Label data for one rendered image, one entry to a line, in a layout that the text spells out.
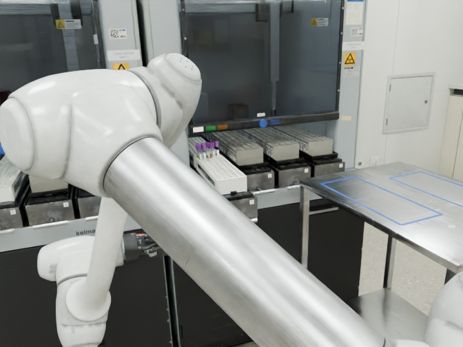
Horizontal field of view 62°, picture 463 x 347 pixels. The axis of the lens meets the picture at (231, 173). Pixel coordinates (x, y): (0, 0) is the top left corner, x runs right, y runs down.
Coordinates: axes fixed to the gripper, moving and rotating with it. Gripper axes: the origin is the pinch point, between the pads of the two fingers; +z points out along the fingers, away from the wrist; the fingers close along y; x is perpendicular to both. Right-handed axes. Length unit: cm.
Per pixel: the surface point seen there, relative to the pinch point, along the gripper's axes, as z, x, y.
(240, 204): 15.9, -4.6, 5.6
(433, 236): 49, -7, -36
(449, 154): 244, 40, 137
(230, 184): 13.9, -10.3, 9.2
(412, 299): 115, 74, 32
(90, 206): -28.7, -3.4, 26.8
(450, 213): 63, -7, -28
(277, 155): 41, -10, 34
